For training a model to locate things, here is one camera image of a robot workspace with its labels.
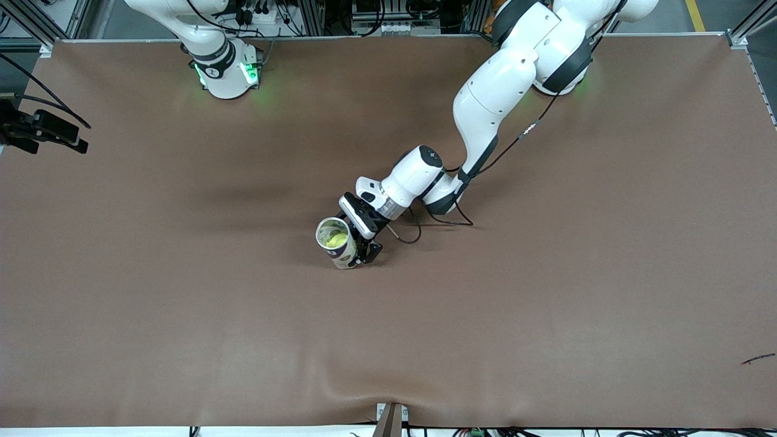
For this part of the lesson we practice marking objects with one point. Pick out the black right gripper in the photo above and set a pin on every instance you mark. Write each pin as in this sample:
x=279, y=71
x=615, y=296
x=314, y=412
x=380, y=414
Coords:
x=18, y=128

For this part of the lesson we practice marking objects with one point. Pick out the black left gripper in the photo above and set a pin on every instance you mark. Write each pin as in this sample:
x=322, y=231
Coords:
x=368, y=216

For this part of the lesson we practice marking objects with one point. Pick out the silver blue tennis ball can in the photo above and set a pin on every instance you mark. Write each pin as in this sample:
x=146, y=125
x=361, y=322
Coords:
x=345, y=258

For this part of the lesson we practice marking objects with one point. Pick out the yellow tennis ball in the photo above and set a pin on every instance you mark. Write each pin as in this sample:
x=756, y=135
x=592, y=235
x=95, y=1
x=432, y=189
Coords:
x=334, y=241

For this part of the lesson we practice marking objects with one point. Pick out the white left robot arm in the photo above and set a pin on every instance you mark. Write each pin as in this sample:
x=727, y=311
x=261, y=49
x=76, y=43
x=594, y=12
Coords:
x=498, y=91

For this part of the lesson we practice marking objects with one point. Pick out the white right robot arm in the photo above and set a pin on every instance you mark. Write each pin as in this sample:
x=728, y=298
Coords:
x=226, y=82

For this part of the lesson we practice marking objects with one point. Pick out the brown table mat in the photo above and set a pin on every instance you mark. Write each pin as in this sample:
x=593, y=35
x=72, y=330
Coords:
x=388, y=340

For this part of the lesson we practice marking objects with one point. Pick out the green terminal connector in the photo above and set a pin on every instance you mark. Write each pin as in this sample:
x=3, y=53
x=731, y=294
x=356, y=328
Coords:
x=476, y=433

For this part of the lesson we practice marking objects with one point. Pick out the white terminal block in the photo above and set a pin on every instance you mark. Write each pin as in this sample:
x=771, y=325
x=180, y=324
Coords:
x=388, y=28

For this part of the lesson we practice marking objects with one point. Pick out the white power strip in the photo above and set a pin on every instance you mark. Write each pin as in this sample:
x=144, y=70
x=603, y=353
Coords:
x=270, y=18

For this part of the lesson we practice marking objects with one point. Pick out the orange round items pile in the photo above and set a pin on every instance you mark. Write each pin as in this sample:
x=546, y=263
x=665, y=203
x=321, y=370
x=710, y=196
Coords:
x=489, y=24

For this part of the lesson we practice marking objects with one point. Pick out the grey corner bracket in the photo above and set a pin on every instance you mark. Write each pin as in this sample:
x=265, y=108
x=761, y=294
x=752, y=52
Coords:
x=46, y=50

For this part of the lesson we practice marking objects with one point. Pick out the aluminium frame profile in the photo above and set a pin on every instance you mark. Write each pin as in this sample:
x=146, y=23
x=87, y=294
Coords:
x=473, y=18
x=309, y=18
x=33, y=27
x=749, y=24

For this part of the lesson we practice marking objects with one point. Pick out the grey table clamp bracket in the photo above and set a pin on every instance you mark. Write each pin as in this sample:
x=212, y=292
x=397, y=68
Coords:
x=391, y=422

